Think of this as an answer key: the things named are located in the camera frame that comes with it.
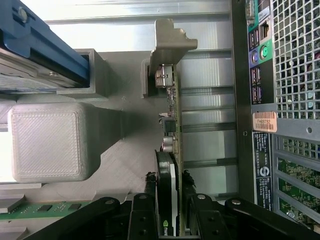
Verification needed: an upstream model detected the green RAM stick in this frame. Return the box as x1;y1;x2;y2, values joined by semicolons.
0;200;91;223

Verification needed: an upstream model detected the green motherboard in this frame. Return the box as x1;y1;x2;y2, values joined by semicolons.
276;154;320;226

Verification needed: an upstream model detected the orange service tag sticker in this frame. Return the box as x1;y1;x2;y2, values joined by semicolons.
251;110;279;132

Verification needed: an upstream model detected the grey printed parts rack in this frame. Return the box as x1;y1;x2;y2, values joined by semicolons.
0;48;177;240

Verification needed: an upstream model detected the dark grey open PC case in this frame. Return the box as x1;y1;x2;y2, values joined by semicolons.
229;0;320;240

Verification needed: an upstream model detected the hard disk in blue carrier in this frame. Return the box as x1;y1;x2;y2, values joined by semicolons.
0;0;91;95

